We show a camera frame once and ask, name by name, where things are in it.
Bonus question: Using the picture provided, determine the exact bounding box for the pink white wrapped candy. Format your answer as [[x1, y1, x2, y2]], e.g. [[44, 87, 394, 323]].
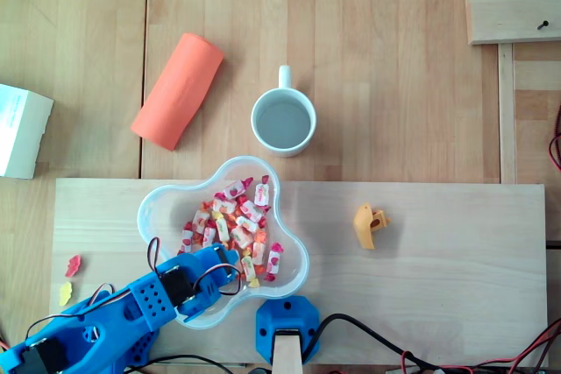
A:
[[179, 221, 195, 255], [201, 220, 218, 249], [253, 174, 272, 213], [265, 242, 285, 282], [191, 209, 211, 235], [222, 176, 254, 201], [238, 198, 268, 227]]

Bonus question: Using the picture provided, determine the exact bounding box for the yellow white wrapped candy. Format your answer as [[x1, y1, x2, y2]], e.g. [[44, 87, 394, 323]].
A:
[[239, 255, 260, 288], [212, 211, 232, 243]]

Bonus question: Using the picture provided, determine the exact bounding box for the orange wrapped candy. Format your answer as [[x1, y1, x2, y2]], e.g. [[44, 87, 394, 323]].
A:
[[235, 215, 260, 234], [230, 224, 256, 251], [250, 240, 268, 266], [212, 197, 238, 216]]

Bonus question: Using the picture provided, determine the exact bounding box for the clover-shaped Haribo candy tub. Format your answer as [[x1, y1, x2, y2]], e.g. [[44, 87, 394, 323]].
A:
[[137, 154, 311, 330]]

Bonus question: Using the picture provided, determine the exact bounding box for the red gummy candy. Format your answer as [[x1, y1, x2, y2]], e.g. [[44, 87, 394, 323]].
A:
[[64, 254, 83, 279]]

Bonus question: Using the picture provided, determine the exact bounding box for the white ceramic mug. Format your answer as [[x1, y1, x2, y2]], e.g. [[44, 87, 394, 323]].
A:
[[250, 64, 317, 159]]

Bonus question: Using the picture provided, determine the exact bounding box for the orange foam roll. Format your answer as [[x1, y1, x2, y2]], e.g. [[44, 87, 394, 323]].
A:
[[130, 32, 225, 152]]

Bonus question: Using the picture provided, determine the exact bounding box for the light wooden board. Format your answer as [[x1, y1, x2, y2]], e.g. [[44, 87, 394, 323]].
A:
[[49, 178, 549, 367]]

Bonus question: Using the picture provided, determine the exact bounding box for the white cardboard box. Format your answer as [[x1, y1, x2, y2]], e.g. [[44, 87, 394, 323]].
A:
[[0, 82, 55, 180]]

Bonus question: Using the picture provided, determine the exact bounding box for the thin wooden slat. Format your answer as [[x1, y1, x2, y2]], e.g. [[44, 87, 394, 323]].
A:
[[497, 42, 517, 185]]

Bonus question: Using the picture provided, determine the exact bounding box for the blue printed post base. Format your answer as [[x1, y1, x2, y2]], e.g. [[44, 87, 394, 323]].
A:
[[255, 295, 322, 366]]

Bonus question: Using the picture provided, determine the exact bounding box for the thin black cable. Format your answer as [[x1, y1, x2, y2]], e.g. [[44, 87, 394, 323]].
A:
[[126, 354, 238, 374]]

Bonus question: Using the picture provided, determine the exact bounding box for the square wooden post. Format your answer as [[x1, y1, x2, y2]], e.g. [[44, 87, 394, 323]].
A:
[[271, 332, 304, 374]]

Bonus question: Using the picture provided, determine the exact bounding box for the thick black cable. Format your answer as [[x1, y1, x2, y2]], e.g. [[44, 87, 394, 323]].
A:
[[306, 312, 561, 374]]

